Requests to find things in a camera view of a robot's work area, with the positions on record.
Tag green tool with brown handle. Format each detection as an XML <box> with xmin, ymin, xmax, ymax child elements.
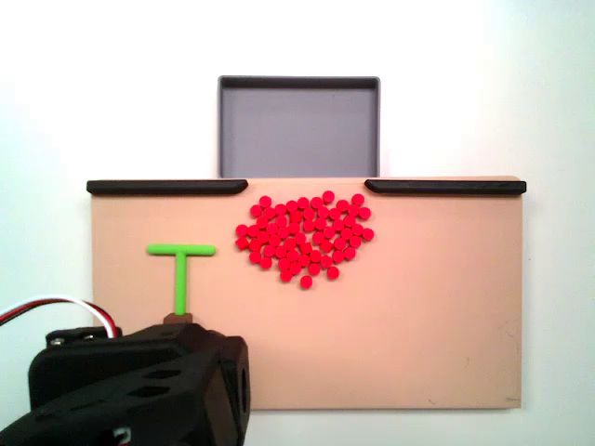
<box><xmin>146</xmin><ymin>243</ymin><xmax>218</xmax><ymax>326</ymax></box>

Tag red white black wires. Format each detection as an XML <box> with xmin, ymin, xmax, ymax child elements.
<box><xmin>0</xmin><ymin>296</ymin><xmax>118</xmax><ymax>340</ymax></box>

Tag grey tray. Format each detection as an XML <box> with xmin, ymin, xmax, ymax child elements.
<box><xmin>217</xmin><ymin>74</ymin><xmax>382</xmax><ymax>180</ymax></box>

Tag beige board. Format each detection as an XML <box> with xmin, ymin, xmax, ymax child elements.
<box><xmin>87</xmin><ymin>175</ymin><xmax>528</xmax><ymax>413</ymax></box>

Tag black rail on board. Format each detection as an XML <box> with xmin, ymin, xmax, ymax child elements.
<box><xmin>86</xmin><ymin>178</ymin><xmax>249</xmax><ymax>196</ymax></box>
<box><xmin>364</xmin><ymin>178</ymin><xmax>528</xmax><ymax>196</ymax></box>

